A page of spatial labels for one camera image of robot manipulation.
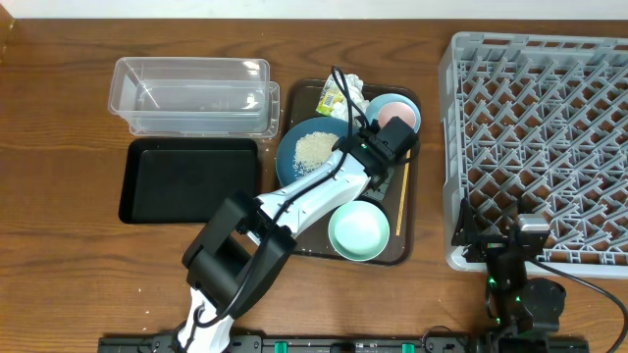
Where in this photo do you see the grey dishwasher rack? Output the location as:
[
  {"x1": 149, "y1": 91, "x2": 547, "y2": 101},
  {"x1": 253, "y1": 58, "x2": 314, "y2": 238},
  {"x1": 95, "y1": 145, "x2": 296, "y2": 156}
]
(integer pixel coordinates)
[{"x1": 439, "y1": 31, "x2": 627, "y2": 279}]

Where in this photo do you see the mint green bowl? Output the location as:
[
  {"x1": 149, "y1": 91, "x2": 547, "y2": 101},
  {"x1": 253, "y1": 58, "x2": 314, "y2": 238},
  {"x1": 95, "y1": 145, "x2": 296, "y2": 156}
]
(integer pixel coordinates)
[{"x1": 328, "y1": 201, "x2": 391, "y2": 262}]

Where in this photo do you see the white tissue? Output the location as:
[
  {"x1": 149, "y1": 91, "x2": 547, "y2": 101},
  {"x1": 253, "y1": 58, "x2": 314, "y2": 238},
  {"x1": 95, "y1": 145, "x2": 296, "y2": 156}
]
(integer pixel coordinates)
[{"x1": 331, "y1": 74, "x2": 370, "y2": 121}]

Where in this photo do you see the dark blue plate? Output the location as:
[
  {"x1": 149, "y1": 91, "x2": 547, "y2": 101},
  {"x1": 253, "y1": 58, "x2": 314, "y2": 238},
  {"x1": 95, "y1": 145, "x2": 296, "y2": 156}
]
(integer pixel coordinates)
[{"x1": 276, "y1": 117, "x2": 347, "y2": 186}]

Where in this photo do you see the wooden chopstick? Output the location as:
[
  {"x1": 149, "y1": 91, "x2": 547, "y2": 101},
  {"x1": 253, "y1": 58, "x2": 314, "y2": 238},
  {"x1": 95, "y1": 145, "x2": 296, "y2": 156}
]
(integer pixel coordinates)
[{"x1": 394, "y1": 162, "x2": 409, "y2": 236}]

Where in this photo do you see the black tray bin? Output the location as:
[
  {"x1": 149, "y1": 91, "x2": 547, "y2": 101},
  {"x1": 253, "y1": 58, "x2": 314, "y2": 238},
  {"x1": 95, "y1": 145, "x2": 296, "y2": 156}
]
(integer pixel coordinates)
[{"x1": 119, "y1": 137, "x2": 258, "y2": 224}]

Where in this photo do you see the pink cup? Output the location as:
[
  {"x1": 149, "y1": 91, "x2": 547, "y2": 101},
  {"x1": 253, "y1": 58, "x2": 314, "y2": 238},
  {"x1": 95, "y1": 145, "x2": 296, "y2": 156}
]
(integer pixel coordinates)
[{"x1": 378, "y1": 102, "x2": 418, "y2": 127}]

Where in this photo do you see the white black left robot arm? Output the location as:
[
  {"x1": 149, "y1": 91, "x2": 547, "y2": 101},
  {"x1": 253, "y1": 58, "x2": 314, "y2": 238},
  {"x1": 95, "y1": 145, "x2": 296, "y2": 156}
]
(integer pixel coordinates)
[{"x1": 173, "y1": 117, "x2": 419, "y2": 352}]

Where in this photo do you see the light blue bowl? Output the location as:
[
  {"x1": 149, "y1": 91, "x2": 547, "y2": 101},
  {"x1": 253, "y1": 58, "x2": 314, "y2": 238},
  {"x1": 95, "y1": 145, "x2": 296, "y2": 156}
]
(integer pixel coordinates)
[{"x1": 365, "y1": 93, "x2": 421, "y2": 132}]

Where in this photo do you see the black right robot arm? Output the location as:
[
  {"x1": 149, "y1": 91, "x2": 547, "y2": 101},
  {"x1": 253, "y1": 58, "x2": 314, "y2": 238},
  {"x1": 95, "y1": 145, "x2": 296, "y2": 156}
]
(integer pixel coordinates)
[{"x1": 451, "y1": 199, "x2": 566, "y2": 352}]

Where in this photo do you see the pile of white rice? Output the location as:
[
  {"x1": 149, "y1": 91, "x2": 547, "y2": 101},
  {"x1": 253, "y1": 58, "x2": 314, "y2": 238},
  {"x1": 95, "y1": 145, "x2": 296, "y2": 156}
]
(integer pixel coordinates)
[{"x1": 293, "y1": 131, "x2": 339, "y2": 177}]

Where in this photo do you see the yellow green wrapper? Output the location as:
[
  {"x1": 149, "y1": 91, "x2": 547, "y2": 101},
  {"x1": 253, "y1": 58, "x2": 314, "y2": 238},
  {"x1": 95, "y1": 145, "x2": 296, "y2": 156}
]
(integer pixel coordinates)
[{"x1": 316, "y1": 75, "x2": 344, "y2": 117}]

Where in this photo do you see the clear plastic bin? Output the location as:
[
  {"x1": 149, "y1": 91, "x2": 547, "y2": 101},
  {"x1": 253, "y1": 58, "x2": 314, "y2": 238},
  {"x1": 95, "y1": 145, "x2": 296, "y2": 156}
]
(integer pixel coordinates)
[{"x1": 108, "y1": 57, "x2": 281, "y2": 139}]

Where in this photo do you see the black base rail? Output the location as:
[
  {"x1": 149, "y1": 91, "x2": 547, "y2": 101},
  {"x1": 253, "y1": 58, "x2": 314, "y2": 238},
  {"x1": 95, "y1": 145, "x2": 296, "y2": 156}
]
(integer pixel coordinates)
[{"x1": 97, "y1": 334, "x2": 487, "y2": 353}]

